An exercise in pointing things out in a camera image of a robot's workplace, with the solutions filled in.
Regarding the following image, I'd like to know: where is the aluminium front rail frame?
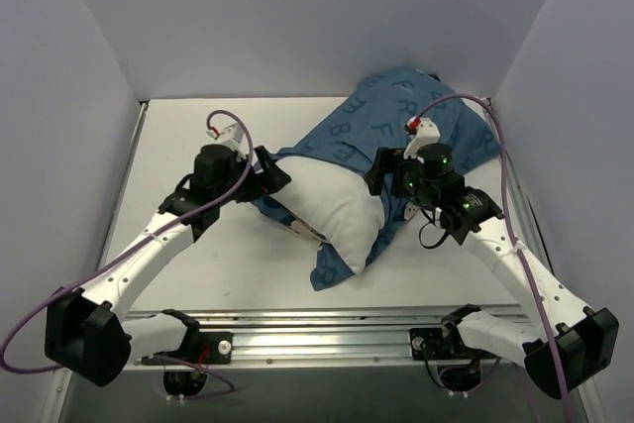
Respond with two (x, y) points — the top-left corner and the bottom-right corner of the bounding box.
(113, 311), (593, 370)

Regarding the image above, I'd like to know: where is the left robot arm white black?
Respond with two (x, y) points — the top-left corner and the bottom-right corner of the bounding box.
(44, 144), (291, 386)

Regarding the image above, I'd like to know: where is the aluminium rail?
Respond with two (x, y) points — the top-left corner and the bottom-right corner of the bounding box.
(96, 101), (150, 271)
(478, 97), (571, 320)

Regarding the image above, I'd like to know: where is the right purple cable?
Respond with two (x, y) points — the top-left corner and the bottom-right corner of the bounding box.
(418, 93), (576, 423)

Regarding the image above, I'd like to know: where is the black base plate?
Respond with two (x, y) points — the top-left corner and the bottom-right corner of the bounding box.
(408, 326), (496, 362)
(169, 331), (233, 365)

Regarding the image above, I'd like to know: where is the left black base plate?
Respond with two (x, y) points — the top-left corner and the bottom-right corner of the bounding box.
(169, 331), (233, 365)

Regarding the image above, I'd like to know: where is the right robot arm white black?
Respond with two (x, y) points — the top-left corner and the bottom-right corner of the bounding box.
(365, 144), (619, 399)

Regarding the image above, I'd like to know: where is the aluminium left side rail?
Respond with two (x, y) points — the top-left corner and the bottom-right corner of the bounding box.
(96, 101), (150, 271)

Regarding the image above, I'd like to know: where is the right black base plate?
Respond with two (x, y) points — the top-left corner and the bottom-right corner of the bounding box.
(408, 326), (496, 362)

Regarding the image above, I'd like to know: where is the white pillow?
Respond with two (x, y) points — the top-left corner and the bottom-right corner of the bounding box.
(272, 156), (385, 274)

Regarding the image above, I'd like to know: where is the aluminium right side rail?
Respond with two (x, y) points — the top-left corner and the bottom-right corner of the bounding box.
(478, 97), (571, 320)

